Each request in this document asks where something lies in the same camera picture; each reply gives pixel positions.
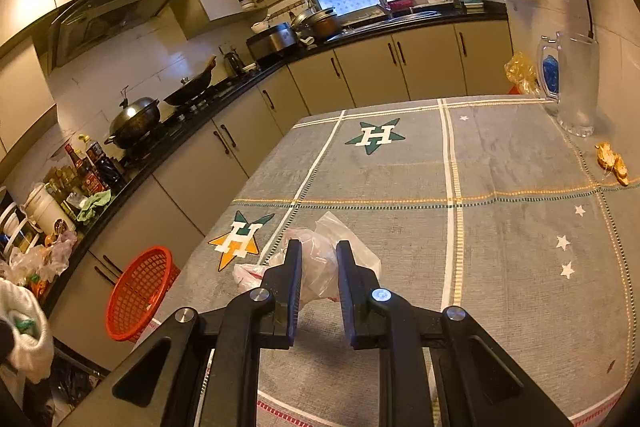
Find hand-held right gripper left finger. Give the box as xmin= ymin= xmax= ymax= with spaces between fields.
xmin=67 ymin=239 xmax=304 ymax=427

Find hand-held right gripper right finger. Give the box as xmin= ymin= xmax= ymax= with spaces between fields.
xmin=334 ymin=240 xmax=572 ymax=427

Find clear plastic bag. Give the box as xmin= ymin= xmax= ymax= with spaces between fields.
xmin=233 ymin=212 xmax=382 ymax=309

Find red plastic basket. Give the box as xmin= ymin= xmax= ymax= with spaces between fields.
xmin=104 ymin=246 xmax=182 ymax=342

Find white cloth bundle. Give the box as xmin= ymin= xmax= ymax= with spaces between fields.
xmin=0 ymin=279 xmax=55 ymax=384

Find beige base cabinets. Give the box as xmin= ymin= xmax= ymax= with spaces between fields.
xmin=47 ymin=19 xmax=514 ymax=371

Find grey printed tablecloth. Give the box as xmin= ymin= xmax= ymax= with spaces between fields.
xmin=132 ymin=94 xmax=640 ymax=427

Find black gas stove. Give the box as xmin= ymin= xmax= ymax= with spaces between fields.
xmin=122 ymin=84 xmax=237 ymax=158

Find green cloth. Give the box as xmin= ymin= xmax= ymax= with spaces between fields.
xmin=75 ymin=189 xmax=112 ymax=226

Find dark soy sauce bottle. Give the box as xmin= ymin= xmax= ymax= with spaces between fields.
xmin=92 ymin=134 xmax=126 ymax=194

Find black wok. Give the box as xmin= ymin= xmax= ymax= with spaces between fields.
xmin=163 ymin=55 xmax=219 ymax=106

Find lidded steel wok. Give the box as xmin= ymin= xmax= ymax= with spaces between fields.
xmin=103 ymin=86 xmax=164 ymax=148

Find dark kettle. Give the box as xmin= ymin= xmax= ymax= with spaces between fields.
xmin=222 ymin=50 xmax=246 ymax=78

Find red label sauce bottle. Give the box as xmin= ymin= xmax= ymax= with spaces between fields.
xmin=64 ymin=144 xmax=101 ymax=196

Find steel electric cooker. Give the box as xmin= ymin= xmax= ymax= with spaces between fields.
xmin=246 ymin=22 xmax=297 ymax=60

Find white lidded bucket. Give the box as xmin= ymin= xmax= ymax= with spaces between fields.
xmin=23 ymin=183 xmax=77 ymax=236

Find crumpled plastic bags pile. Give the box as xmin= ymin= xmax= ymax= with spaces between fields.
xmin=0 ymin=229 xmax=79 ymax=294

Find stacked cooking pots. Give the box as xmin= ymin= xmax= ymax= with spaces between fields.
xmin=289 ymin=6 xmax=344 ymax=42

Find yellow plastic bag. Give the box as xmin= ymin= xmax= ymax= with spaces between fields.
xmin=503 ymin=51 xmax=544 ymax=96

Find blue plastic bag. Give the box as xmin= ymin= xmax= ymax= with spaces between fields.
xmin=542 ymin=55 xmax=560 ymax=92

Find black kitchen countertop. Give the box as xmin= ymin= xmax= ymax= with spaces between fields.
xmin=30 ymin=2 xmax=509 ymax=308

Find clear pitcher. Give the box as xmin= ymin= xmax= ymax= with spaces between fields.
xmin=537 ymin=31 xmax=601 ymax=138

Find range hood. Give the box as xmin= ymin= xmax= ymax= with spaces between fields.
xmin=49 ymin=0 xmax=194 ymax=68

